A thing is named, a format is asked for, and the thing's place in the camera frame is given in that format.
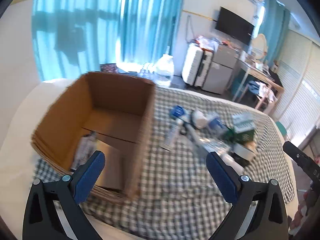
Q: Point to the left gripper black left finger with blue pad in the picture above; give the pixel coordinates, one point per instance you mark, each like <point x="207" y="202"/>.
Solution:
<point x="41" y="220"/>

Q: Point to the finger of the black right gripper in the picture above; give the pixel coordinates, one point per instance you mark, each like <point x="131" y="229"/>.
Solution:
<point x="310" y="168"/>

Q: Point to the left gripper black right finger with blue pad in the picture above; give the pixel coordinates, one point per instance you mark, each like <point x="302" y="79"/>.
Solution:
<point x="258" y="210"/>

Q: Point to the white tube bottle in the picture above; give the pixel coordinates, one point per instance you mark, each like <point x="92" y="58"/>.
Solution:
<point x="172" y="135"/>

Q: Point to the blue tissue pack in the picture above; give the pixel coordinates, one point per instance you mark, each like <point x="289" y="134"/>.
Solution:
<point x="178" y="112"/>

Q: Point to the person's hand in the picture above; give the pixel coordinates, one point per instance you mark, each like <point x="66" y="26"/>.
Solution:
<point x="304" y="208"/>

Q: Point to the green white carton box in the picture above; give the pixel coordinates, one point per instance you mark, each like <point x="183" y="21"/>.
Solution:
<point x="243" y="127"/>

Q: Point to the wooden chair with clothes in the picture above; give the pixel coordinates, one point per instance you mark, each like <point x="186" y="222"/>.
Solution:
<point x="256" y="91"/>

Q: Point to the printed packet inside box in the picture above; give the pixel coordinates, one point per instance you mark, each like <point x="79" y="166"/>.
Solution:
<point x="84" y="150"/>

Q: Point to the clear plastic ruler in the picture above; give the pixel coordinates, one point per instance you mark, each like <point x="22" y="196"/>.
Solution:
<point x="202" y="148"/>

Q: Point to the blue label clear packet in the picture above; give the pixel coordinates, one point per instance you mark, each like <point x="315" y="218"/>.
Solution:
<point x="215" y="124"/>

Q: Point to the wooden desk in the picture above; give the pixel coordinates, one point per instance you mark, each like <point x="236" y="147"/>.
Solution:
<point x="254" y="72"/>

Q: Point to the white plastic jar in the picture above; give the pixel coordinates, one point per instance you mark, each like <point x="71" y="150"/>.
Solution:
<point x="198" y="119"/>

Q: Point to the round white mirror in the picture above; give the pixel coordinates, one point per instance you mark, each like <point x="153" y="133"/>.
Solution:
<point x="259" y="47"/>

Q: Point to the brown cardboard box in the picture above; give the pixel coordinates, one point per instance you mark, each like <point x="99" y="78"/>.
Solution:
<point x="119" y="109"/>

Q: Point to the grey mini fridge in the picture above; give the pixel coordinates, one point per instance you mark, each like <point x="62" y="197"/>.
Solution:
<point x="221" y="68"/>

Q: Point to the teal right curtain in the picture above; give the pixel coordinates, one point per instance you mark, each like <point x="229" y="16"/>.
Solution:
<point x="274" y="26"/>

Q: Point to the white suitcase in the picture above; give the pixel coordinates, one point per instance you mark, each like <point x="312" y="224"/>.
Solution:
<point x="196" y="65"/>

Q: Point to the large clear water jug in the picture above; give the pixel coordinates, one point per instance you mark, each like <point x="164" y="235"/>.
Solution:
<point x="164" y="71"/>

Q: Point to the dark patterned bag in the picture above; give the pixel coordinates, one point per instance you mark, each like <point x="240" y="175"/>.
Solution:
<point x="109" y="68"/>

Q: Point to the pack of water bottles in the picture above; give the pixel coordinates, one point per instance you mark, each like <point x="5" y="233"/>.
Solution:
<point x="147" y="71"/>

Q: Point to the teal window curtain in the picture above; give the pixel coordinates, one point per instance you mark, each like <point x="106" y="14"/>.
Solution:
<point x="72" y="37"/>

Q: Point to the black wall television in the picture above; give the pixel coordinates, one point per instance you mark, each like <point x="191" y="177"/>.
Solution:
<point x="234" y="26"/>

